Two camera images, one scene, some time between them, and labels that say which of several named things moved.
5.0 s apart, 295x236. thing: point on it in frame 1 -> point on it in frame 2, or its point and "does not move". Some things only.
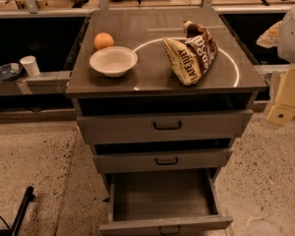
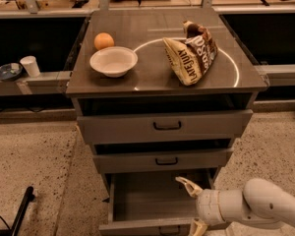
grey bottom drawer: x=175 y=203 does not move
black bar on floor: x=29 y=197 does not move
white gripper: x=294 y=36 -> x=208 y=206
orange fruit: x=102 y=40 does not move
